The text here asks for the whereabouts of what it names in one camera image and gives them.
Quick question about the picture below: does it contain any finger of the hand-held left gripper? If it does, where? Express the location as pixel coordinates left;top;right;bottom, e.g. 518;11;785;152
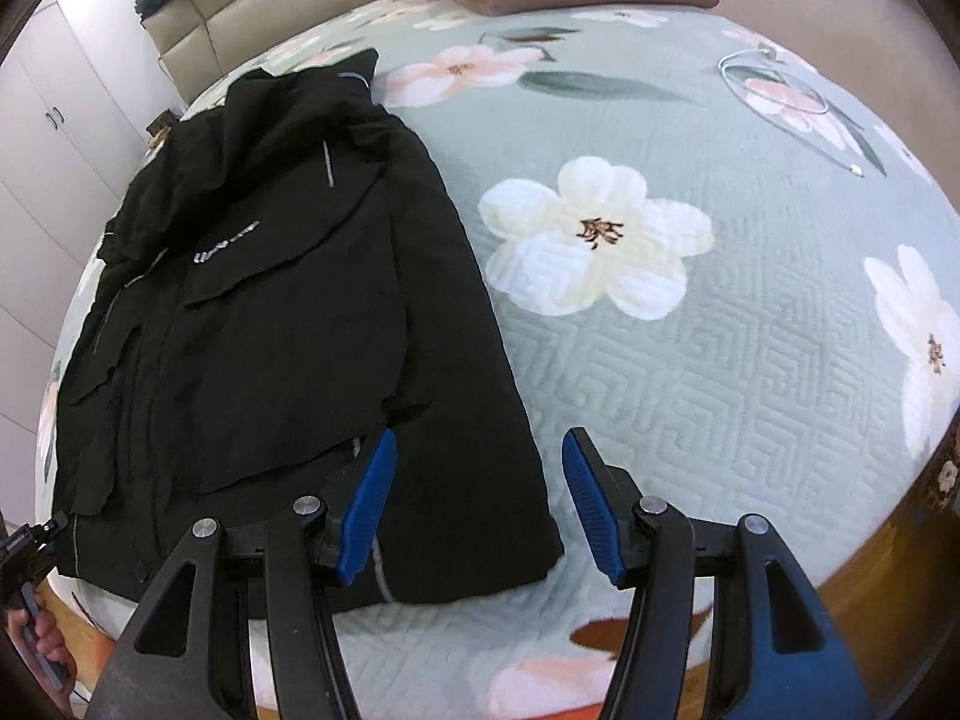
0;511;70;605

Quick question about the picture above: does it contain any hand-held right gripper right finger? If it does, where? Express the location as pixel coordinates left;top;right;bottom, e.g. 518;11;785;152
562;427;875;720

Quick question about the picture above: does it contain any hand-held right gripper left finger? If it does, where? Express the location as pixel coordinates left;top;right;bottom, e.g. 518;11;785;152
90;427;398;720

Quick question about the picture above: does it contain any black hooded coat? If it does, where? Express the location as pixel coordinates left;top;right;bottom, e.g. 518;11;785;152
51;47;565;612

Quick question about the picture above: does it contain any person's left hand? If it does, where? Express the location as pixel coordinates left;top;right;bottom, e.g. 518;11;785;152
7;606;72;680

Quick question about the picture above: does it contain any bed with floral bedspread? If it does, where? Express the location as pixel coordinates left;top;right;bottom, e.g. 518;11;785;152
34;0;960;720

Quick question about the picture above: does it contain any white wardrobe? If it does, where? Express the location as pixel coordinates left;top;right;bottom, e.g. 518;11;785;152
0;0;188;421

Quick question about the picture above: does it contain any beige padded headboard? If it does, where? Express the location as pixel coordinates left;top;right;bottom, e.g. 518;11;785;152
142;0;410;80

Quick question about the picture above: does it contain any white cable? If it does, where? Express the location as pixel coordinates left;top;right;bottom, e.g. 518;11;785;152
718;47;863;177

